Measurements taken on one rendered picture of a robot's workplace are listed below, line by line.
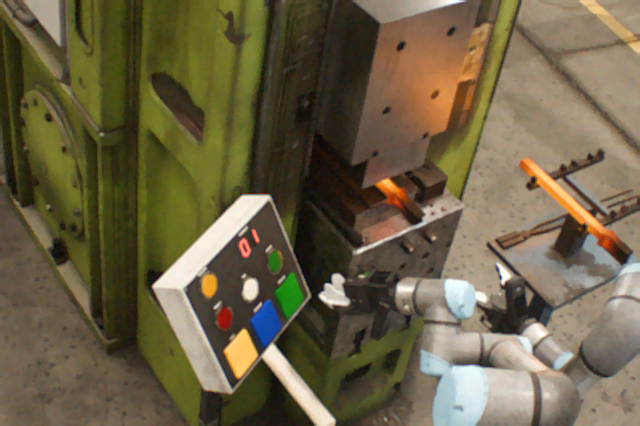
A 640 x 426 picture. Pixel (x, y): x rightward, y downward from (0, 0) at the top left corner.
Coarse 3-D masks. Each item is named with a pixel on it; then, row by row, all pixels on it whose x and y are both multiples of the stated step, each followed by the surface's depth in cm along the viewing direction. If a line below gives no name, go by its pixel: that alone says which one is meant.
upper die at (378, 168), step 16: (320, 144) 245; (416, 144) 238; (336, 160) 242; (368, 160) 230; (384, 160) 234; (400, 160) 239; (416, 160) 243; (352, 176) 238; (368, 176) 235; (384, 176) 239
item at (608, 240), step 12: (528, 168) 271; (540, 180) 269; (552, 180) 268; (552, 192) 266; (564, 192) 265; (564, 204) 263; (576, 204) 262; (576, 216) 261; (588, 216) 259; (600, 228) 256; (600, 240) 254; (612, 240) 252; (612, 252) 254; (624, 252) 249; (624, 264) 252
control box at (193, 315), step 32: (224, 224) 206; (256, 224) 207; (192, 256) 198; (224, 256) 199; (256, 256) 207; (288, 256) 216; (160, 288) 191; (192, 288) 191; (224, 288) 199; (192, 320) 192; (288, 320) 217; (192, 352) 199; (224, 384) 200
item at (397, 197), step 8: (384, 184) 248; (392, 184) 249; (392, 192) 246; (400, 192) 246; (392, 200) 246; (400, 200) 244; (408, 200) 245; (400, 208) 245; (408, 208) 242; (416, 208) 243; (408, 216) 244; (416, 216) 241; (416, 224) 242
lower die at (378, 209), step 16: (320, 160) 256; (320, 176) 251; (336, 176) 252; (400, 176) 254; (320, 192) 253; (336, 192) 248; (352, 192) 249; (368, 192) 248; (384, 192) 247; (352, 208) 244; (368, 208) 245; (384, 208) 249; (352, 224) 245; (368, 224) 249
